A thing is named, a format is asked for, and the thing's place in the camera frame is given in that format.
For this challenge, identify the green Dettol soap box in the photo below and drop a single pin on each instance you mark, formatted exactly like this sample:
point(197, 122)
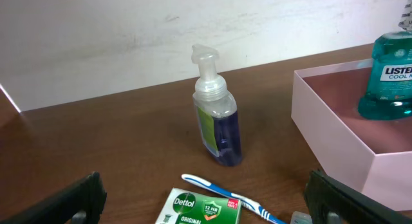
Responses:
point(186, 207)

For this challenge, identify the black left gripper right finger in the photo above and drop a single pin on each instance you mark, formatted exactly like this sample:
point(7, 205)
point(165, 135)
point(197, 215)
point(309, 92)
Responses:
point(330, 201)

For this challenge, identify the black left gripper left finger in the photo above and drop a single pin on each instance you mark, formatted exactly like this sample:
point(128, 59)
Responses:
point(80, 202)

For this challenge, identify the pink cardboard box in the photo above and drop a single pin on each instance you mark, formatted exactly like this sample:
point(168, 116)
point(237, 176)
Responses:
point(370, 156)

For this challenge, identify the blue white toothbrush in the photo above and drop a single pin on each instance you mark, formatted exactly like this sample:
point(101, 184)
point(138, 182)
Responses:
point(297, 217)

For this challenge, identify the teal mouthwash bottle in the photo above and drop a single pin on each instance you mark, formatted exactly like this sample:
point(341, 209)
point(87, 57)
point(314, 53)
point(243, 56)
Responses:
point(388, 93)

